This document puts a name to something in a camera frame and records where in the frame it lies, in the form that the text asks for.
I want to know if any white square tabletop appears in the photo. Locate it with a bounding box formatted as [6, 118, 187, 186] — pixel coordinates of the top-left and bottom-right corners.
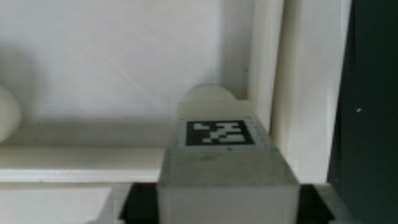
[0, 0, 354, 183]

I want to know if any white U-shaped obstacle wall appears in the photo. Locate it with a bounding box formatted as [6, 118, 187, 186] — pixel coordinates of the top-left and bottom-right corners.
[0, 183, 111, 224]

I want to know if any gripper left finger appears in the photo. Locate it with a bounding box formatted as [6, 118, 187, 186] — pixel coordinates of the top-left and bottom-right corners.
[87, 183, 132, 224]

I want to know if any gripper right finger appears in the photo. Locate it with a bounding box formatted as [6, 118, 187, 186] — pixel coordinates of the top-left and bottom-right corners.
[315, 184, 356, 224]

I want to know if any white table leg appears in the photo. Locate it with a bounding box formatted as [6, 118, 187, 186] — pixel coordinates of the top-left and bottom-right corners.
[159, 85, 301, 224]

